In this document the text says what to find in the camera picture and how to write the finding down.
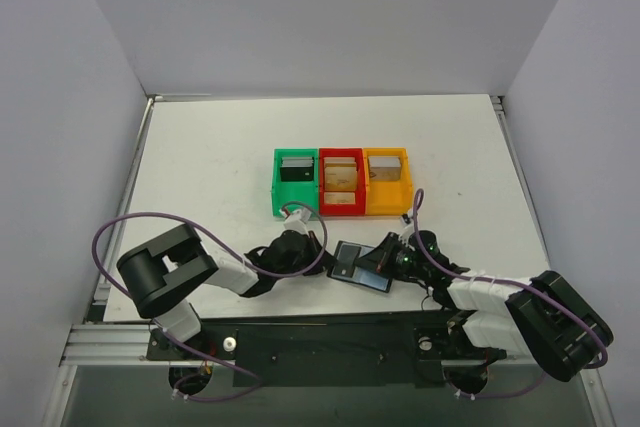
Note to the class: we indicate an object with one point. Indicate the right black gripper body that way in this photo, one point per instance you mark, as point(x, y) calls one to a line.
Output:
point(385, 257)

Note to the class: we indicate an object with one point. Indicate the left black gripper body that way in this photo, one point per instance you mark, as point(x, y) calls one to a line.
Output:
point(310, 257)

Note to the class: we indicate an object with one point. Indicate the dark grey credit card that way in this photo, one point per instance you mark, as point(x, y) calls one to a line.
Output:
point(345, 257)

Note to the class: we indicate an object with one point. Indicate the black leather card holder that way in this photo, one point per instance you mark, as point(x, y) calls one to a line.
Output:
point(352, 280)

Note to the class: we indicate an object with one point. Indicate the blue credit card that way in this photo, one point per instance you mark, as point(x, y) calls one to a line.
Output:
point(373, 281)

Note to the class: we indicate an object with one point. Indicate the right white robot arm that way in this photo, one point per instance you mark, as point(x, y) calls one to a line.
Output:
point(542, 317)

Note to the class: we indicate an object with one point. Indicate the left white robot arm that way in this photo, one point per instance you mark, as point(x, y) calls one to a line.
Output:
point(160, 274)

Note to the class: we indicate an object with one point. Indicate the black card stack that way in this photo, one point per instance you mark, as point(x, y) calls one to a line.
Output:
point(297, 168)

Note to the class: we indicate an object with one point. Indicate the red plastic bin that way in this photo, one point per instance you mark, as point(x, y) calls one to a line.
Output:
point(351, 210)

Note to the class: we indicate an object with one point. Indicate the green plastic bin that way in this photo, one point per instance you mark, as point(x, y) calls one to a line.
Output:
point(283, 192)

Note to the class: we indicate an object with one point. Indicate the orange plastic bin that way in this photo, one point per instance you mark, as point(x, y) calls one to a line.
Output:
point(388, 198)

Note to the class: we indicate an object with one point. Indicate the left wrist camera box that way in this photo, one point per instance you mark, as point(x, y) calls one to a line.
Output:
point(298, 221)

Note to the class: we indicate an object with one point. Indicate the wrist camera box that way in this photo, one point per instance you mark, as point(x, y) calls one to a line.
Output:
point(298, 221)
point(408, 223)

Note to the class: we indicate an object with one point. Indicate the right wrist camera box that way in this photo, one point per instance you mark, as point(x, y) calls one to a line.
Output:
point(408, 223)

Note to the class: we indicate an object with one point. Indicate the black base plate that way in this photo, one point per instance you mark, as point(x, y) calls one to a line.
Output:
point(423, 348)

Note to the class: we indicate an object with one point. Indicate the aluminium frame rail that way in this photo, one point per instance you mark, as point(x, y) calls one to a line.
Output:
point(98, 343)

